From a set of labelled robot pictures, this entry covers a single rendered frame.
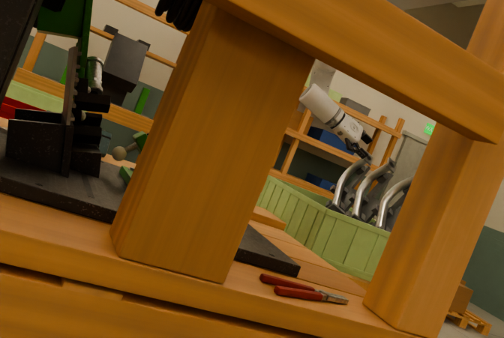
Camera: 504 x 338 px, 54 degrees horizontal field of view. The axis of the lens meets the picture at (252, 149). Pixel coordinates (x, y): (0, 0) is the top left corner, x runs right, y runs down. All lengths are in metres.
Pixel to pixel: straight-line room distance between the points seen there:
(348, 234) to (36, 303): 1.15
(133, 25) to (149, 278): 5.99
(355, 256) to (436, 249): 0.84
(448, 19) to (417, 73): 8.07
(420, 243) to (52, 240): 0.53
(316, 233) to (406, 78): 0.97
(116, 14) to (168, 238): 5.97
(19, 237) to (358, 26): 0.44
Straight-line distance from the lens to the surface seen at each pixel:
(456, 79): 0.70
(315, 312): 0.72
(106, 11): 6.49
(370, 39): 0.61
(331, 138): 6.90
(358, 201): 1.89
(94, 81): 0.97
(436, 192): 0.82
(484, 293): 9.02
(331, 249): 1.59
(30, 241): 0.58
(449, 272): 0.84
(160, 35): 6.57
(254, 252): 0.80
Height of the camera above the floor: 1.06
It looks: 1 degrees down
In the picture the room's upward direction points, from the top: 22 degrees clockwise
